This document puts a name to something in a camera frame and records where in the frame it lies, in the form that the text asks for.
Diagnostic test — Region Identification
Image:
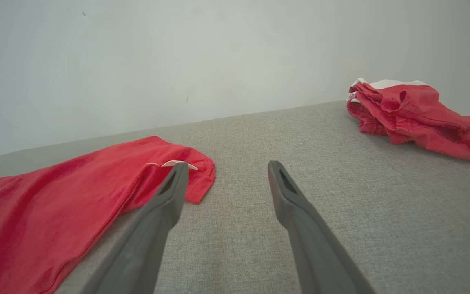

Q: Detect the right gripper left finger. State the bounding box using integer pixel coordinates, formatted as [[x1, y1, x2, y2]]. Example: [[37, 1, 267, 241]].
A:
[[81, 162, 189, 294]]

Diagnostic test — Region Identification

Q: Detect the red shorts white side stripe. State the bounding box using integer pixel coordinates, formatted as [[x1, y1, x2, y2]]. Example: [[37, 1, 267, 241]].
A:
[[346, 78, 470, 165]]

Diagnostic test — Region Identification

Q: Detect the red basketball jersey number 23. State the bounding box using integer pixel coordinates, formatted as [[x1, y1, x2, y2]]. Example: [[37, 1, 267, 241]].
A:
[[0, 136, 216, 294]]

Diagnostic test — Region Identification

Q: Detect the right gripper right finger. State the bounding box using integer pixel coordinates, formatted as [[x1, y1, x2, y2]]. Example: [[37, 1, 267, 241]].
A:
[[268, 160, 376, 294]]

